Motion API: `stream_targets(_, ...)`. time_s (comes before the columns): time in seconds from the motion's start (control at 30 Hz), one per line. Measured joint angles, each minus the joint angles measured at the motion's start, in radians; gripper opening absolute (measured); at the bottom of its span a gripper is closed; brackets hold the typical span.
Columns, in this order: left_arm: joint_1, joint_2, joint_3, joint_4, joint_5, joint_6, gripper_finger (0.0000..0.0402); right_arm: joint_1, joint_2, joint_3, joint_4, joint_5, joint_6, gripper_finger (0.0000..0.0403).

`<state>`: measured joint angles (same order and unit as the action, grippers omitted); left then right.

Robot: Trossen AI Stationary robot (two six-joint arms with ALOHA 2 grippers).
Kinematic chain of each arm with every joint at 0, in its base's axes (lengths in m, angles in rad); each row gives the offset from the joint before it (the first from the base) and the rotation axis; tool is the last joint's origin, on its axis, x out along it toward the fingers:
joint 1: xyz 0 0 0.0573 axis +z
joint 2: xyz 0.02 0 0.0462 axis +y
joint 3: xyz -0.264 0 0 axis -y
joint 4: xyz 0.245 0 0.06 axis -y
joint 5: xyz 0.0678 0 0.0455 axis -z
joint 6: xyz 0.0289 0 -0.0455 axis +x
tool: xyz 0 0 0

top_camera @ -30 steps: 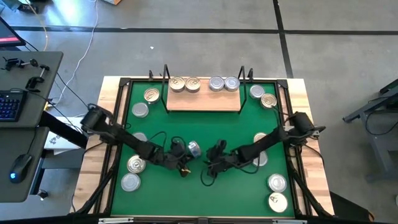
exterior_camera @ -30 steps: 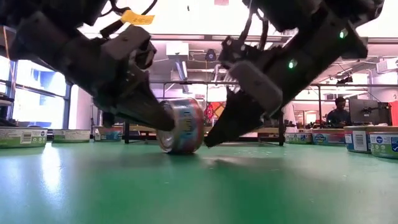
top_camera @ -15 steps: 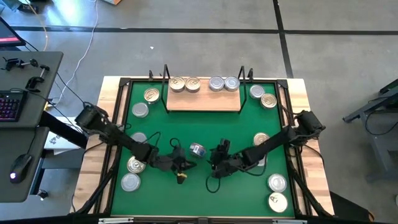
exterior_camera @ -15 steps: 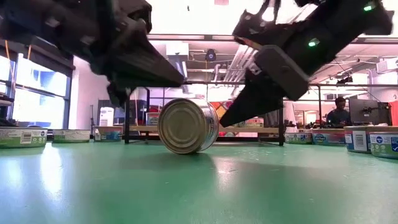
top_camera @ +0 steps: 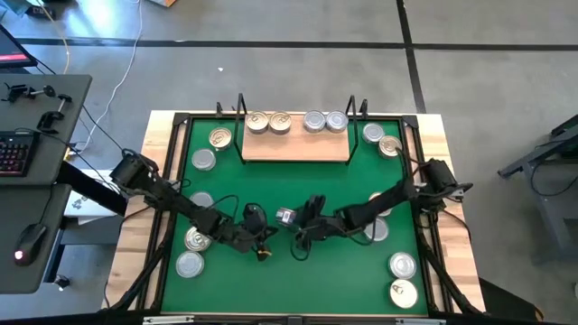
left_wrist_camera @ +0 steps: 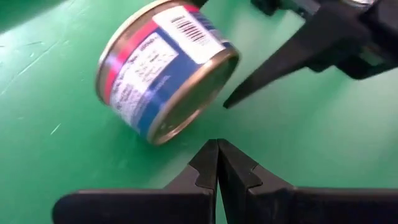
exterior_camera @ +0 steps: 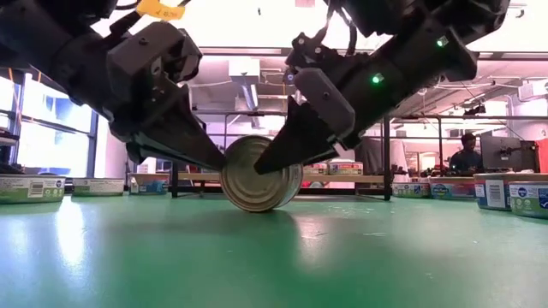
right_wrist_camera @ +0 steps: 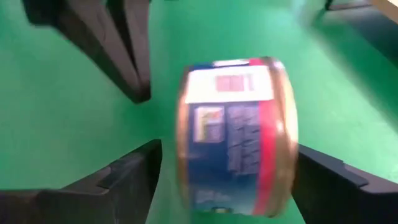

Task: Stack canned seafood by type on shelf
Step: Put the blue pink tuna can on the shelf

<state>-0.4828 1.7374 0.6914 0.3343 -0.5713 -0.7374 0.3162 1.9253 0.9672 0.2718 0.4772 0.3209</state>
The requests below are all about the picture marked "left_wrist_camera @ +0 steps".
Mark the gold-lid blue-label tuna can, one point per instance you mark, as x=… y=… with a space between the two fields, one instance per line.
x=149 y=71

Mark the green table mat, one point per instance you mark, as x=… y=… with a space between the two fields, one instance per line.
x=46 y=93

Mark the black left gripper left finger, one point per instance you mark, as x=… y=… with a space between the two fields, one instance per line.
x=186 y=202

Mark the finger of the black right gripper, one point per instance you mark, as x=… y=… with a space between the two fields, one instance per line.
x=311 y=43
x=280 y=7

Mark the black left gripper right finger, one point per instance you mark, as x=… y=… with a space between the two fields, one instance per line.
x=264 y=202

